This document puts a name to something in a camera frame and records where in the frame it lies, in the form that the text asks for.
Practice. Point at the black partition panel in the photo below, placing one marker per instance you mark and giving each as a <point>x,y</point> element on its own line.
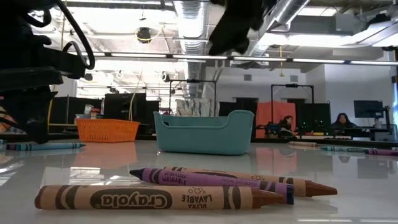
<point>314,118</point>
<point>237,104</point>
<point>71,112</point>
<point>124,105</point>

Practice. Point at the orange partition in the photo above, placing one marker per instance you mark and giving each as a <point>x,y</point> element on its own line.
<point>270,107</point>

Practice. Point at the black monitor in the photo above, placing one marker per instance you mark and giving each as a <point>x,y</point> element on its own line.
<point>368,109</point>

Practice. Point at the purple crayon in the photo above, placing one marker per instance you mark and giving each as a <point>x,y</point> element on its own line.
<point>202,179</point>
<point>382,152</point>

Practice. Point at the LED light strip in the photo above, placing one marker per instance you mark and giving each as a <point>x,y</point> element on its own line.
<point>140,55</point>

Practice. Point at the desk with equipment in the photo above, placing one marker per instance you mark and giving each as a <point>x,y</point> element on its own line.
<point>363,132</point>

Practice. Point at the white plastic bags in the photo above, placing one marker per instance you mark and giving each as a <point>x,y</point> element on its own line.
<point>194,107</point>

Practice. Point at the background black robot arm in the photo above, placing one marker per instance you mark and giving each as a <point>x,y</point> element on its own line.
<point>272,130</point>

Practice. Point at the orange plastic basket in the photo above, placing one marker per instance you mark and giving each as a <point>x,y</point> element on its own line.
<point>105,130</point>

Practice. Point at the black rig frame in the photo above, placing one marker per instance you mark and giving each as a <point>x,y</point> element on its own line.
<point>292,85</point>
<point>192,81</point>

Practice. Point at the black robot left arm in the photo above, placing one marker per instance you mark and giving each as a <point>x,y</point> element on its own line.
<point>18,15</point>

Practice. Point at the wide silver ventilation duct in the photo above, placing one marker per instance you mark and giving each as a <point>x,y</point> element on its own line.
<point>191,25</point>

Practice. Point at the patterned colourful quilt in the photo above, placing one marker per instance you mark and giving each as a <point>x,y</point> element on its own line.
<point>4,119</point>

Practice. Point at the person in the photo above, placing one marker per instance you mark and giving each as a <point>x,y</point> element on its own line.
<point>286,124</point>
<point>342,121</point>

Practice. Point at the wall vent grille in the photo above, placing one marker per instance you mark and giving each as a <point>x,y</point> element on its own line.
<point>247,77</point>
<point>293,78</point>

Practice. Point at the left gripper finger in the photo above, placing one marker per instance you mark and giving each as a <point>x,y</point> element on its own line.
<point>34,115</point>

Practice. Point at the grey ceiling air unit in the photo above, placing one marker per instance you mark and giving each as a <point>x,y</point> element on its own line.
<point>323,23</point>

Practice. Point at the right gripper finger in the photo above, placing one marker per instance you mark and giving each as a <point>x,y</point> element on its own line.
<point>222,37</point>
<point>242,42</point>

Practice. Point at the teal crayon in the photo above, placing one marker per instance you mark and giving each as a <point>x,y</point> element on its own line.
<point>345,149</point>
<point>46,147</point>

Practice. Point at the teal plastic bin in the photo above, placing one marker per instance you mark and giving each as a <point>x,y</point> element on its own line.
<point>205,137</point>

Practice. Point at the white bottle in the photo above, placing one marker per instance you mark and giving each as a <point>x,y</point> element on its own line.
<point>88,109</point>

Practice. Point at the narrow silver ventilation duct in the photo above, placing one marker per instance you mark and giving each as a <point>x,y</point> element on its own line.
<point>293,9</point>

